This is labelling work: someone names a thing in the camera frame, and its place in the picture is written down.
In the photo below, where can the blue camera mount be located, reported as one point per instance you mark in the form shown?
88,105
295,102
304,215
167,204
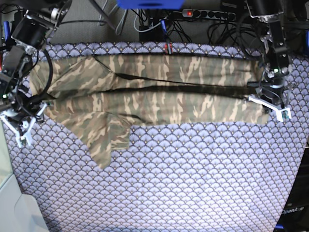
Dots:
150,4

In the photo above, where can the camouflage T-shirt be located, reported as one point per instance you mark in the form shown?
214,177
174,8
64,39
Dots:
99,98

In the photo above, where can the black OpenArm case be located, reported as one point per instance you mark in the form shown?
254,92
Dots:
295,215

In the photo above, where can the black box under table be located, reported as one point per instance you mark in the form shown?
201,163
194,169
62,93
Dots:
154,35

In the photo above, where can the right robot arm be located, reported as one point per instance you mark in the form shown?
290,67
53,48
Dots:
42,17

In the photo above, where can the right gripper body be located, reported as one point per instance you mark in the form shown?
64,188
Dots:
13,108

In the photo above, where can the purple fan-pattern tablecloth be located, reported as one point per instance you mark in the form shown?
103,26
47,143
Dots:
202,177

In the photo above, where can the white plastic bin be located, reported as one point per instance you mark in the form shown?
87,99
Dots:
18,212

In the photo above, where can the red black clamp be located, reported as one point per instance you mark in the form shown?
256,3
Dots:
168,48

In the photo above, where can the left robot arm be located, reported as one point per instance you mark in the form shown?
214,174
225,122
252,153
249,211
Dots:
276,63

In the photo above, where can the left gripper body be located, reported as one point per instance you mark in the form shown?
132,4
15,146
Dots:
272,89

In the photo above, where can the black power strip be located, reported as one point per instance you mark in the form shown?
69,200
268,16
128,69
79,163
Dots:
208,14

